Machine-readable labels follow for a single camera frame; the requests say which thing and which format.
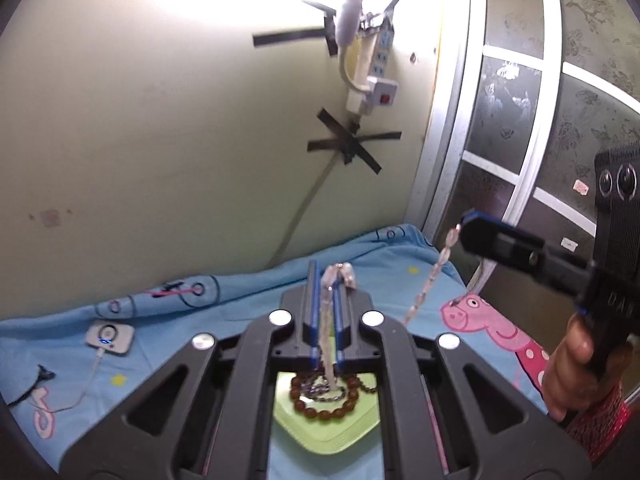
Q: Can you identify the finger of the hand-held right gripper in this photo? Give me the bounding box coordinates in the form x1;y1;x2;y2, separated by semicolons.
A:
460;211;598;282

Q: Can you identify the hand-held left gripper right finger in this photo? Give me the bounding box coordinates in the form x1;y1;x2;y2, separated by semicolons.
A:
333;279;594;480

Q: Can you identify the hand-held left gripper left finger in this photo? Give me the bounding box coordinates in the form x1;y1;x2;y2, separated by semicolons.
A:
59;261;322;480

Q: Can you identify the pink bead necklace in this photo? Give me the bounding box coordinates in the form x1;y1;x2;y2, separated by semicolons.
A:
316;225;468;397

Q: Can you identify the green plastic tray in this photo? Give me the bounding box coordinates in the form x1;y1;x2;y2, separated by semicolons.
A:
272;370;383;456

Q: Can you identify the person's right hand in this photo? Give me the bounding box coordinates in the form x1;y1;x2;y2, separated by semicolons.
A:
542;312;636;429

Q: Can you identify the patterned sliding wardrobe door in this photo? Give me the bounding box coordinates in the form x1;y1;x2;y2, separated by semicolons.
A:
407;0;640;311

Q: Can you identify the blue cartoon print bedsheet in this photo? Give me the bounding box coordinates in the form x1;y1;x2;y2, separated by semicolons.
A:
0;222;566;480

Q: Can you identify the black tape cross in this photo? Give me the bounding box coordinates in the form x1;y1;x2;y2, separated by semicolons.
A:
307;107;403;176

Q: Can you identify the white portable charger device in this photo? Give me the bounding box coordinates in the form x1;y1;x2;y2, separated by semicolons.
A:
84;320;135;356

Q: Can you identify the white power strip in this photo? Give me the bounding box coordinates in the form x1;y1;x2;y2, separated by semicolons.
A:
352;17;401;113

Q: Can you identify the white plug-in lamp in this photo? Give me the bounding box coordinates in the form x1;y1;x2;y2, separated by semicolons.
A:
332;0;386;117

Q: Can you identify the silver chain bracelet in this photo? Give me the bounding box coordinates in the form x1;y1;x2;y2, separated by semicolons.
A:
304;377;379;404

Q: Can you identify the brown bead bracelet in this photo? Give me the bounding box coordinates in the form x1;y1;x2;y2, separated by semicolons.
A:
289;372;362;423

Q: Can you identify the grey power cord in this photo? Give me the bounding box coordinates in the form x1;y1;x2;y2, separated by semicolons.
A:
267;115;362;270

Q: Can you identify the thin white charging cable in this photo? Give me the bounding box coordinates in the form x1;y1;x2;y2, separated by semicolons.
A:
36;346;107;414

